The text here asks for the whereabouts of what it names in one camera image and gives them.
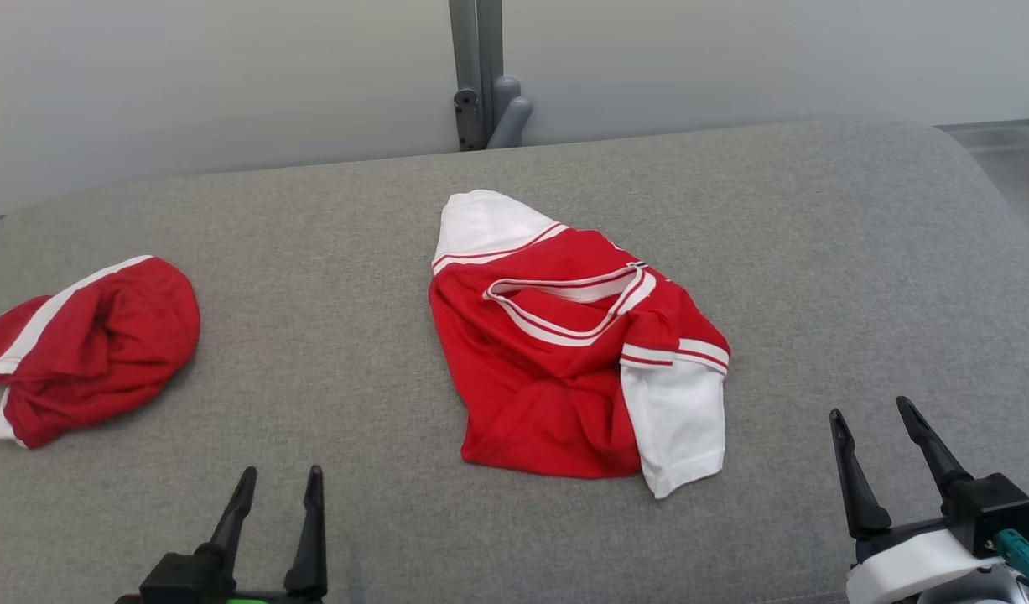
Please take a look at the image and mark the grey rounded pipe fitting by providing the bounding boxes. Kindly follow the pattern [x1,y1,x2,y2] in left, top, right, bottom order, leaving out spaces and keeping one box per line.
[486,75,534,150]

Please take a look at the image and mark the red shorts with white stripe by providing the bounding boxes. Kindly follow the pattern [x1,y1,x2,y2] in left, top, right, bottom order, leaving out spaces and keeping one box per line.
[0,255,201,450]

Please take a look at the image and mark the grey metal post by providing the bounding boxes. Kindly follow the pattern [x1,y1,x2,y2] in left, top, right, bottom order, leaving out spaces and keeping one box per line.
[447,0,507,153]

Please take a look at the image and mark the red shirt with white sleeves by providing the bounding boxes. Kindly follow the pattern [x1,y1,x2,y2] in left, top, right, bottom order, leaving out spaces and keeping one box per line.
[429,190,731,500]

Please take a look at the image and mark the teal right camera connector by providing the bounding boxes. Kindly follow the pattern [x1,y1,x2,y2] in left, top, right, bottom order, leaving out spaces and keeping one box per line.
[995,528,1029,598]

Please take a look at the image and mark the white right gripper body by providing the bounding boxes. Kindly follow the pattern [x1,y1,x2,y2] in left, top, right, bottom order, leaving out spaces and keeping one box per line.
[845,518,1027,604]

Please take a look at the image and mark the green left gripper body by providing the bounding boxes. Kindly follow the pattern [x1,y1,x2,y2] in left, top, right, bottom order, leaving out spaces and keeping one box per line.
[212,587,326,604]

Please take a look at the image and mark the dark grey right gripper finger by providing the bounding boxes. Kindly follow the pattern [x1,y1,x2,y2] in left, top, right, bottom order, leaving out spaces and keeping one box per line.
[896,396,975,505]
[829,408,893,540]

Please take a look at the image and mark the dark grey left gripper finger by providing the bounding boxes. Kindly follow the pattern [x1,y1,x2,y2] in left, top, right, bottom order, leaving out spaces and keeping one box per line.
[208,466,258,563]
[283,465,329,599]

